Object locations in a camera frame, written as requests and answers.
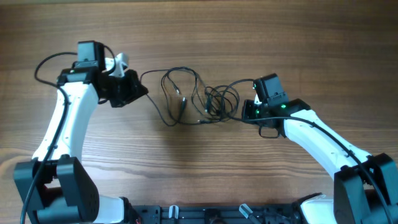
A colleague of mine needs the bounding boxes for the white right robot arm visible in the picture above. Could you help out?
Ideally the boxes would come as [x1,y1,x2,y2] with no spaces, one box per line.
[242,74,397,223]

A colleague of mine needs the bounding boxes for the black USB cable long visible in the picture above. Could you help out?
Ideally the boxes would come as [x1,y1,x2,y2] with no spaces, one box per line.
[139,66,218,128]

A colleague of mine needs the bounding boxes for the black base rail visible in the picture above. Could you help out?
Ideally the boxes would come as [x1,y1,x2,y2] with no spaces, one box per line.
[133,203,307,224]

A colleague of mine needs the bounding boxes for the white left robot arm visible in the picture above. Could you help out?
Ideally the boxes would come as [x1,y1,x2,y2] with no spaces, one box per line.
[14,40,148,224]

